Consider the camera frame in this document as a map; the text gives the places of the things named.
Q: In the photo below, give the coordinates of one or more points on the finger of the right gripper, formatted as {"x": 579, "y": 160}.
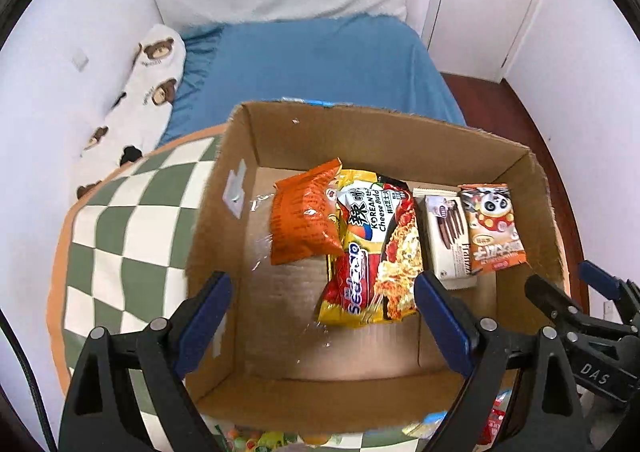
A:
{"x": 560, "y": 309}
{"x": 623, "y": 294}

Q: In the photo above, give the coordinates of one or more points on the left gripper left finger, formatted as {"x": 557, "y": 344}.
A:
{"x": 101, "y": 411}

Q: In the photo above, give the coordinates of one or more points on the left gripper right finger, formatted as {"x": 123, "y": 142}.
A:
{"x": 544, "y": 412}

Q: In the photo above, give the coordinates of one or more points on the white red wafer pack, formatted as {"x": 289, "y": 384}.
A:
{"x": 494, "y": 421}

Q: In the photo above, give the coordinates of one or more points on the orange panda biscuit pack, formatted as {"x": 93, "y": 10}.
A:
{"x": 494, "y": 241}

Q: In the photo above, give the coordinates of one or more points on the green candy ball bag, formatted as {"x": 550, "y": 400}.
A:
{"x": 237, "y": 439}

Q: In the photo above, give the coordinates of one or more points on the white chocolate stick box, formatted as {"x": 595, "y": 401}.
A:
{"x": 448, "y": 237}

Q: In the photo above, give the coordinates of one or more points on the yellow red instant noodle pack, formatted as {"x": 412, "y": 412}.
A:
{"x": 372, "y": 280}

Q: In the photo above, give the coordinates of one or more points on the braised egg pack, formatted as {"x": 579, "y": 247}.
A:
{"x": 315, "y": 439}

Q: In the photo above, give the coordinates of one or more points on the orange snack bag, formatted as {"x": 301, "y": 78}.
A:
{"x": 303, "y": 215}

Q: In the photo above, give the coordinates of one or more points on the yellow panda snack pack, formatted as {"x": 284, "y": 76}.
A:
{"x": 425, "y": 429}

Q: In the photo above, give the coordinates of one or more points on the green white checkered mat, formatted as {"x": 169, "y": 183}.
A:
{"x": 121, "y": 262}

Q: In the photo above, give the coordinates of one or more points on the cardboard milk box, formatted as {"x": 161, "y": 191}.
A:
{"x": 293, "y": 137}

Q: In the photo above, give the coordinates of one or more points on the bear print long pillow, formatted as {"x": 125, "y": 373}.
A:
{"x": 135, "y": 123}

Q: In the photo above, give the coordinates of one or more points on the blue bed sheet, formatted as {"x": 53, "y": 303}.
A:
{"x": 375, "y": 61}

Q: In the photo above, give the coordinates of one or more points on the wall socket plate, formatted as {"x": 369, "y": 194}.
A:
{"x": 80, "y": 60}

